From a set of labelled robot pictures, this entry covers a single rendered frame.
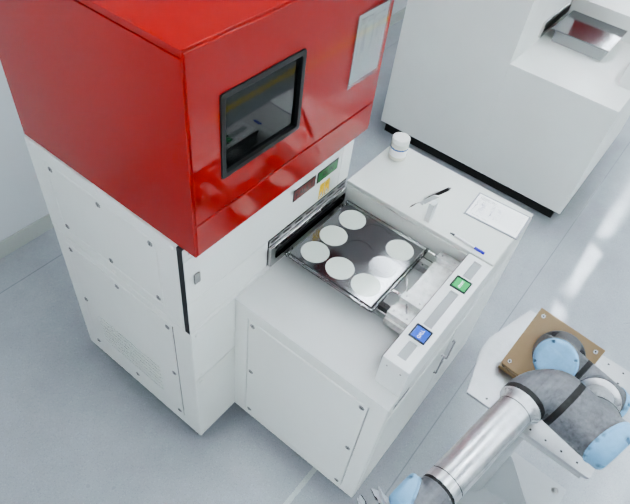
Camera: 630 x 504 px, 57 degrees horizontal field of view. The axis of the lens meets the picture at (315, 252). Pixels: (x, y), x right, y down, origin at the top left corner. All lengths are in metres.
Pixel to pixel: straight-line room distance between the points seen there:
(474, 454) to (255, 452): 1.52
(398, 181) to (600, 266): 1.82
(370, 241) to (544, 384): 0.98
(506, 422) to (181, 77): 0.93
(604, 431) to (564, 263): 2.42
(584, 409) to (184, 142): 0.99
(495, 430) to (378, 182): 1.23
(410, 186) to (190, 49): 1.26
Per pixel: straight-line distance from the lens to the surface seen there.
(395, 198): 2.19
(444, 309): 1.90
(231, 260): 1.81
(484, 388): 1.95
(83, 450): 2.69
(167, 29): 1.25
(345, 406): 1.95
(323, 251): 2.03
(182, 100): 1.24
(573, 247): 3.81
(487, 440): 1.24
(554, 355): 1.73
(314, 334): 1.91
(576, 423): 1.33
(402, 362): 1.74
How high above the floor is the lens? 2.40
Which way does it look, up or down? 48 degrees down
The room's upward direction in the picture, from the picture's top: 9 degrees clockwise
